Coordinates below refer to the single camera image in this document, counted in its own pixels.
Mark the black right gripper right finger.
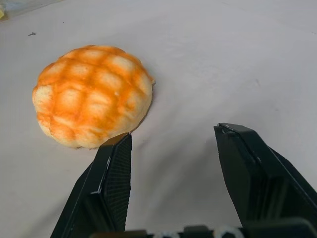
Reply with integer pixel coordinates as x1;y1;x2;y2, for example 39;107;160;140
213;122;317;228

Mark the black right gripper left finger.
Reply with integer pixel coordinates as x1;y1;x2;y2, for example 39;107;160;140
50;132;133;238

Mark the round golden pineapple bun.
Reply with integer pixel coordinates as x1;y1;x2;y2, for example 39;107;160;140
32;45;156;150

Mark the clear bag with yellow zip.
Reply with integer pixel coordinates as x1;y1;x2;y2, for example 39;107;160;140
0;0;57;22

